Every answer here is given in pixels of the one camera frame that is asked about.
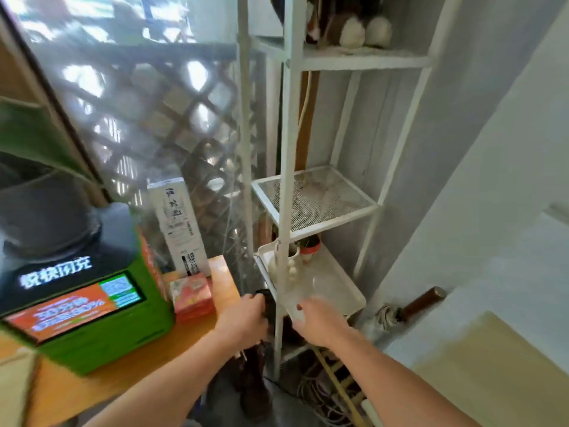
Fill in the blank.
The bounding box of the person's left hand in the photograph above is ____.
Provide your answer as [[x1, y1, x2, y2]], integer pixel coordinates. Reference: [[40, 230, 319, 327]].
[[215, 293, 270, 350]]

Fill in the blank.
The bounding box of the person's right hand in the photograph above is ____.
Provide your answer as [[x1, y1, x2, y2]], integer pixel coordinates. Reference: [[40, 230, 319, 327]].
[[291, 297, 353, 350]]

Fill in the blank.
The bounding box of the square wooden tray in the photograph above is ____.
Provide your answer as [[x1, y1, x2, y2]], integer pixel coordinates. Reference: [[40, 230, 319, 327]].
[[0, 346, 40, 427]]

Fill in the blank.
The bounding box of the person's left forearm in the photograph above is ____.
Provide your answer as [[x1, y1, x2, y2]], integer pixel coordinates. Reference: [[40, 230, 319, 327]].
[[82, 333, 243, 427]]

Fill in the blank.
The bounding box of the person's right forearm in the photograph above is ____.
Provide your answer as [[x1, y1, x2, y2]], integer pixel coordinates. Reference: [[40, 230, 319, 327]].
[[328, 324, 481, 427]]

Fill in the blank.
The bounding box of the white shelf tray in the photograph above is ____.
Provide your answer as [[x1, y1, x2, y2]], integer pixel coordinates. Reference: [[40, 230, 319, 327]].
[[255, 242, 367, 323]]

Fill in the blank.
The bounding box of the orange tissue pack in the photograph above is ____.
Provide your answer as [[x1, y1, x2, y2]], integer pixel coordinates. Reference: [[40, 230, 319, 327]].
[[168, 273, 218, 324]]

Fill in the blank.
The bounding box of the white ceramic vase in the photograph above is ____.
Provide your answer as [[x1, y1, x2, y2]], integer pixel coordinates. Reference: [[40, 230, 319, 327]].
[[266, 238, 301, 293]]

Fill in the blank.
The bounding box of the wooden table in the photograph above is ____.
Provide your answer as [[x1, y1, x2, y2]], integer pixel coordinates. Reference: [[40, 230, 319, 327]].
[[0, 255, 241, 427]]

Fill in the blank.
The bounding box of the white printed carton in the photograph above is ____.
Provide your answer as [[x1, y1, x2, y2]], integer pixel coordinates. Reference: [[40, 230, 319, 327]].
[[146, 177, 212, 279]]

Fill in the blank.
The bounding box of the green charging station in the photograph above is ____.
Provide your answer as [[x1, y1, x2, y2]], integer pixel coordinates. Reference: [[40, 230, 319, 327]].
[[0, 202, 175, 377]]

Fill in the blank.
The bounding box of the white metal shelf rack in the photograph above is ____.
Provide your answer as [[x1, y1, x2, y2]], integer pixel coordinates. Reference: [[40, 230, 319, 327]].
[[235, 0, 463, 383]]

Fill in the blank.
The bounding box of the black pot saucer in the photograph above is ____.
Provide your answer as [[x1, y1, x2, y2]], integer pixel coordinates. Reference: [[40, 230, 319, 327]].
[[3, 235, 104, 263]]

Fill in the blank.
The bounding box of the grey plant pot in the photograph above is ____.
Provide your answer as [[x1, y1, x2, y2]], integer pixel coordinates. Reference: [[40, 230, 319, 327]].
[[0, 171, 104, 259]]

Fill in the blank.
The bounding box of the wooden lattice fence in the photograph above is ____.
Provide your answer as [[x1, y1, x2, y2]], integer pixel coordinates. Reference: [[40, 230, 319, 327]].
[[26, 39, 267, 272]]

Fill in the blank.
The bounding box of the brown plush bear black jersey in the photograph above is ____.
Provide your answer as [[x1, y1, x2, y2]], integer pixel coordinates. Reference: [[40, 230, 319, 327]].
[[318, 0, 394, 50]]

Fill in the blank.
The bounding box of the plush doll orange costume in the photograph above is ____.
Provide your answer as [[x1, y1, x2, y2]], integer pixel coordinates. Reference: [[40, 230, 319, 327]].
[[305, 2, 322, 44]]

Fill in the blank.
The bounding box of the tangle of grey cables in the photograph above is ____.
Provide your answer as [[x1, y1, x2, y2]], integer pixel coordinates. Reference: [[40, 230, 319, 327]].
[[295, 346, 372, 427]]

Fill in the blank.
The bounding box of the brown wooden handle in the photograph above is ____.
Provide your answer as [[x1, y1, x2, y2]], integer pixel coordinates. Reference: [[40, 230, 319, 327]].
[[376, 286, 447, 327]]

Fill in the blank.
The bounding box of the white hanging cord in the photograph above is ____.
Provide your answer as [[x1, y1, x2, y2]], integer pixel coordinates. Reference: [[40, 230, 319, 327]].
[[296, 71, 312, 132]]

